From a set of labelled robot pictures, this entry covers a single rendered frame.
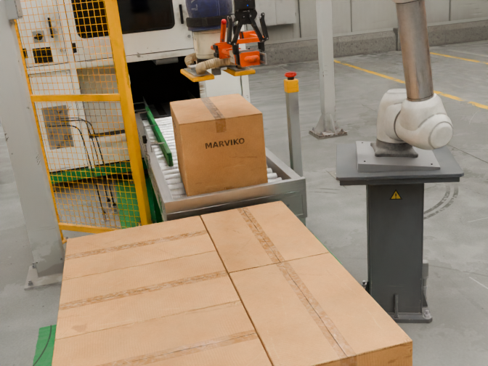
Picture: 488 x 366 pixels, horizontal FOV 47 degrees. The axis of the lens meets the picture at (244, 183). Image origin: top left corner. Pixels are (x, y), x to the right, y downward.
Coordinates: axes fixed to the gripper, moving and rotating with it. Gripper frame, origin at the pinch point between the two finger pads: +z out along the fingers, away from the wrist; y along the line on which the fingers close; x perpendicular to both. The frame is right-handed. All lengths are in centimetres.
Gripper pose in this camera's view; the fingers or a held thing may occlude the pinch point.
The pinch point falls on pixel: (249, 55)
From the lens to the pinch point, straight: 209.4
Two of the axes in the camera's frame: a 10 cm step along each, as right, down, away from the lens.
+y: -9.6, 1.6, -2.1
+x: 2.5, 3.0, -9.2
